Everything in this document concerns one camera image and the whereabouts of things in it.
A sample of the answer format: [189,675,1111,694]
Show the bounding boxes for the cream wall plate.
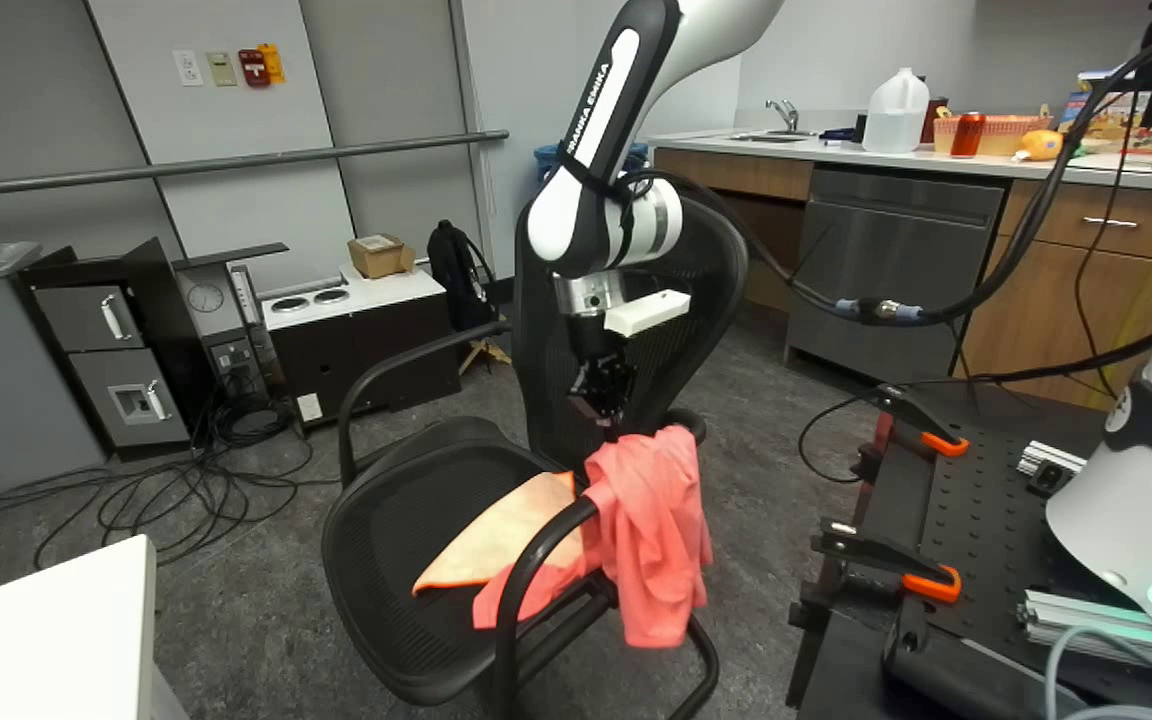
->
[203,47,243,94]

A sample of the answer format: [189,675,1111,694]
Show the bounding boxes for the black perforated robot table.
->
[852,375,1152,720]

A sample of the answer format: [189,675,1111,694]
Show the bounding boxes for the wooden crate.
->
[933,111,1052,159]

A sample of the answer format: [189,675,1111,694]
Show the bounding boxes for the thick black wrist cable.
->
[659,17,1152,332]

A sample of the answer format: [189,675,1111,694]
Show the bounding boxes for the black mesh office chair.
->
[316,184,751,720]

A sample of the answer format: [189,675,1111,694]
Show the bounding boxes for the black floor cables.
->
[0,425,338,572]

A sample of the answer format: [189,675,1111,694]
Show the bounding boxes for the chrome sink faucet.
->
[761,96,804,141]

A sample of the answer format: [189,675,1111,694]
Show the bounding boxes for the grey hose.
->
[1041,621,1152,720]

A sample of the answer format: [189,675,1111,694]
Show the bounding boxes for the orange handled bar clamp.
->
[785,515,969,714]
[846,381,975,494]

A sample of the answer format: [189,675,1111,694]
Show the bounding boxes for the grey wall rail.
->
[0,127,511,203]

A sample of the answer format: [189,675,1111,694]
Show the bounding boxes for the white topped low bench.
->
[255,264,467,434]

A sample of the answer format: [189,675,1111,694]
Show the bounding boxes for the red fire alarm pull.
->
[235,41,286,94]

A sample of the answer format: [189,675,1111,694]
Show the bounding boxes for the stainless steel dishwasher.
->
[788,165,1011,392]

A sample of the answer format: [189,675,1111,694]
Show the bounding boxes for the small cardboard box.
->
[345,232,416,281]

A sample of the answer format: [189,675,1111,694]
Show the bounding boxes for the white table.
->
[0,533,189,720]

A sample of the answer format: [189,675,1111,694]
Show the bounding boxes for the long aluminium extrusion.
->
[1016,586,1152,672]

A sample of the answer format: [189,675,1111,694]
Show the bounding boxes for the orange fruit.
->
[1016,123,1066,170]

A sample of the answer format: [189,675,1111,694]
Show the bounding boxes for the coral pink shirt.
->
[467,422,719,655]

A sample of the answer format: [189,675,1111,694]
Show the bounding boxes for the wooden kitchen cabinet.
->
[653,141,1152,417]

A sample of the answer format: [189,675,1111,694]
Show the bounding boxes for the blue recycling bin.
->
[533,141,653,193]

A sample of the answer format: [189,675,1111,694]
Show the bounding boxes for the white kitchen countertop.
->
[646,123,1152,195]

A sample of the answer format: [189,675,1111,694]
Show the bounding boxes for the white plastic jug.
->
[861,69,936,152]

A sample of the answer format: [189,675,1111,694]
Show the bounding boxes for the black table cable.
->
[790,328,1152,490]

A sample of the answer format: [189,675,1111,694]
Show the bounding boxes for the black backpack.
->
[422,216,507,335]

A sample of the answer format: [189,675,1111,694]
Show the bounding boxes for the red bottle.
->
[946,110,989,159]

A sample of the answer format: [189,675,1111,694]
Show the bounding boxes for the short aluminium extrusion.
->
[1011,435,1089,498]

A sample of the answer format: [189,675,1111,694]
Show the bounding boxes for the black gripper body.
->
[568,310,636,388]

